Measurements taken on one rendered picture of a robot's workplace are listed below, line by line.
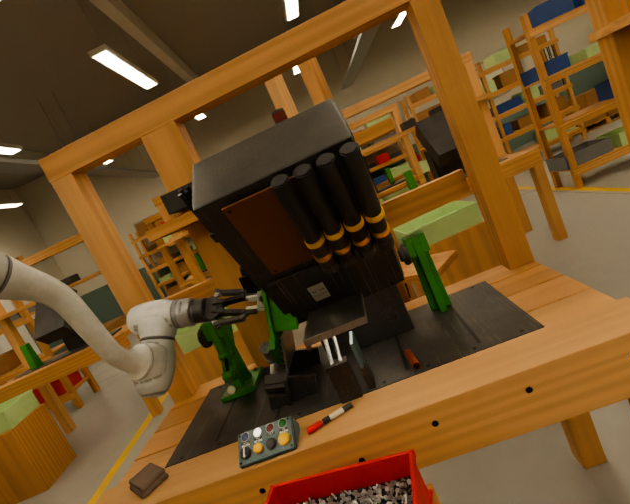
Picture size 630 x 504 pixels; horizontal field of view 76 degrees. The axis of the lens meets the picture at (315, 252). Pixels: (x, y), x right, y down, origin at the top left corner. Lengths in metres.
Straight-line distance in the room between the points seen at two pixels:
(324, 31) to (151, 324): 1.08
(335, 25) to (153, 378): 1.23
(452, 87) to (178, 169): 0.98
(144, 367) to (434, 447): 0.79
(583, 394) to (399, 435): 0.41
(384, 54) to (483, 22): 2.67
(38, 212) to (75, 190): 11.66
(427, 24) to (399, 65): 10.28
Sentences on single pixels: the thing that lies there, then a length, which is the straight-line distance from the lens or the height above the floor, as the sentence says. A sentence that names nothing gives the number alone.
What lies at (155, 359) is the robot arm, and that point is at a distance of 1.27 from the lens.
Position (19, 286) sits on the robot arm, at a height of 1.52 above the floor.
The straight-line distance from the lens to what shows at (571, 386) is 1.08.
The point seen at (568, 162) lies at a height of 0.36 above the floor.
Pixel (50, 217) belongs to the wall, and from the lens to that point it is 13.23.
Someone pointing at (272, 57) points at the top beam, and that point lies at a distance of 1.50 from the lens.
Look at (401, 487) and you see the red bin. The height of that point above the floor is 0.88.
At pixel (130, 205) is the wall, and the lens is 12.17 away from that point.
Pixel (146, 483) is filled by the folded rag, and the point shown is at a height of 0.93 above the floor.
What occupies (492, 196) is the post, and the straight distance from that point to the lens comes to 1.53.
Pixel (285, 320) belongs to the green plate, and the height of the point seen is 1.14.
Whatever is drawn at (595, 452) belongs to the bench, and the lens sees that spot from 2.06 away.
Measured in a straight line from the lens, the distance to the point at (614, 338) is 1.07.
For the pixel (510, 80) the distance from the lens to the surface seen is 9.23.
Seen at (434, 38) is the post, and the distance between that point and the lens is 1.52.
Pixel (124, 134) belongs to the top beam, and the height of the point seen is 1.88.
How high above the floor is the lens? 1.46
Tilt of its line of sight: 9 degrees down
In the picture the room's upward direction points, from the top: 25 degrees counter-clockwise
